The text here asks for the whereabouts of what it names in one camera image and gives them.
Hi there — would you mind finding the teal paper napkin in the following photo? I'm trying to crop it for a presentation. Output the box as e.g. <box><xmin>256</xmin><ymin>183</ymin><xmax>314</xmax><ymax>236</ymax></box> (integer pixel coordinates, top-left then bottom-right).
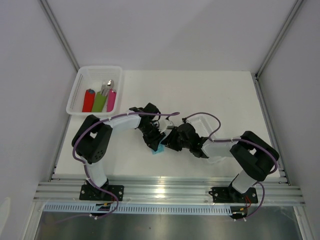
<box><xmin>151</xmin><ymin>143</ymin><xmax>165</xmax><ymax>155</ymax></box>

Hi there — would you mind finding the left aluminium frame post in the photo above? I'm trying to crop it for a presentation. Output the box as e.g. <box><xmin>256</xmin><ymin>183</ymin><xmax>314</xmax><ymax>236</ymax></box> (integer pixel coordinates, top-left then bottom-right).
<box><xmin>37</xmin><ymin>0</ymin><xmax>80</xmax><ymax>72</ymax></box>

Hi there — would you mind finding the small white plastic tray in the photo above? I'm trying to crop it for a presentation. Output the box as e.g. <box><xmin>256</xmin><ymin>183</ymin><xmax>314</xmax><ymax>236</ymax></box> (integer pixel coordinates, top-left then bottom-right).
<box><xmin>186</xmin><ymin>115</ymin><xmax>226</xmax><ymax>164</ymax></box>

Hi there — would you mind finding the red napkin roll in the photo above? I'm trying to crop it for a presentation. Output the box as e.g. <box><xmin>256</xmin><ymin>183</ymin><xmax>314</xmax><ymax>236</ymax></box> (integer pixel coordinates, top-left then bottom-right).
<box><xmin>82</xmin><ymin>89</ymin><xmax>96</xmax><ymax>113</ymax></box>

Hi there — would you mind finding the aluminium frame post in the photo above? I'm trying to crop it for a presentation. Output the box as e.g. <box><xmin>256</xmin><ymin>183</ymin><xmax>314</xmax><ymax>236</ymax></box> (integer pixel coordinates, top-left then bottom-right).
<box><xmin>254</xmin><ymin>0</ymin><xmax>308</xmax><ymax>78</ymax></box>
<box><xmin>37</xmin><ymin>0</ymin><xmax>80</xmax><ymax>72</ymax></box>

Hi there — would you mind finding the right aluminium frame post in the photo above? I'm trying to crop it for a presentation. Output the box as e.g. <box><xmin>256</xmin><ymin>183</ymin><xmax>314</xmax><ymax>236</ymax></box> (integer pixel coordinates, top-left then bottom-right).
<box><xmin>254</xmin><ymin>0</ymin><xmax>308</xmax><ymax>78</ymax></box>

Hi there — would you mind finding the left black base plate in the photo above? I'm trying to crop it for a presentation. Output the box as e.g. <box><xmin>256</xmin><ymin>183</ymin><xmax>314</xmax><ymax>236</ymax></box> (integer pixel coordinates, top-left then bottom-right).
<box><xmin>79</xmin><ymin>184</ymin><xmax>124</xmax><ymax>202</ymax></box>

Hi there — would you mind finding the pink napkin roll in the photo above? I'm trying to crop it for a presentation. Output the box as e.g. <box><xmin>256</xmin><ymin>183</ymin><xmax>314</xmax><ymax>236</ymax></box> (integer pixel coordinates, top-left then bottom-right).
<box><xmin>106</xmin><ymin>89</ymin><xmax>117</xmax><ymax>113</ymax></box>

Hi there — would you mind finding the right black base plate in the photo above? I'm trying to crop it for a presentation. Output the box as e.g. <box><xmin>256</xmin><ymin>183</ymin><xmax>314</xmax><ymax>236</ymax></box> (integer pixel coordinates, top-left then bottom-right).
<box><xmin>208</xmin><ymin>186</ymin><xmax>258</xmax><ymax>204</ymax></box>

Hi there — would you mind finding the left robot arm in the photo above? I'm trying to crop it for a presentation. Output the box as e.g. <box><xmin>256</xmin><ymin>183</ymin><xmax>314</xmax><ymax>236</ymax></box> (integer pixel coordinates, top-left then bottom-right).
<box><xmin>71</xmin><ymin>103</ymin><xmax>165</xmax><ymax>201</ymax></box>

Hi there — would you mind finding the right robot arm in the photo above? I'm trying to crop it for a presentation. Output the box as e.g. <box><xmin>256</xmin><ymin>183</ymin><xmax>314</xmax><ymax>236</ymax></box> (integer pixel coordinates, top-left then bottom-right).
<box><xmin>161</xmin><ymin>123</ymin><xmax>280</xmax><ymax>203</ymax></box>

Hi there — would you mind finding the white slotted cable duct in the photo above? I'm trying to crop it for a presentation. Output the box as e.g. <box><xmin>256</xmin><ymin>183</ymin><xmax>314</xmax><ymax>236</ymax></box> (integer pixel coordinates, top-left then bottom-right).
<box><xmin>43</xmin><ymin>202</ymin><xmax>232</xmax><ymax>216</ymax></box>

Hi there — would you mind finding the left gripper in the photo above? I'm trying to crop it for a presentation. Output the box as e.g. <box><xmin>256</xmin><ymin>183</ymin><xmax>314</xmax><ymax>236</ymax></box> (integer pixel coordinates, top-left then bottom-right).
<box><xmin>139</xmin><ymin>123</ymin><xmax>166</xmax><ymax>152</ymax></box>

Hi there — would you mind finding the large white plastic basket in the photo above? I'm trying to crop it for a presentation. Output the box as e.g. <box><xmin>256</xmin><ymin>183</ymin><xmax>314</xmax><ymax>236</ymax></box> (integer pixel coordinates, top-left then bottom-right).
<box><xmin>66</xmin><ymin>65</ymin><xmax>125</xmax><ymax>116</ymax></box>

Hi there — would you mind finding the aluminium mounting rail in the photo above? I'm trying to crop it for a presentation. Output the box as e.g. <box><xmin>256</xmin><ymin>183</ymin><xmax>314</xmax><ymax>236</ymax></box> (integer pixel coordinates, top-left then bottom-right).
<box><xmin>33</xmin><ymin>174</ymin><xmax>306</xmax><ymax>207</ymax></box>

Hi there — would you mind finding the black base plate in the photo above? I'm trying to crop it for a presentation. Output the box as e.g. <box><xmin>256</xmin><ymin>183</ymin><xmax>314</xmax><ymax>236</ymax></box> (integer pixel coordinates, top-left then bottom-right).
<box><xmin>79</xmin><ymin>184</ymin><xmax>124</xmax><ymax>202</ymax></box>
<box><xmin>208</xmin><ymin>186</ymin><xmax>258</xmax><ymax>204</ymax></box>

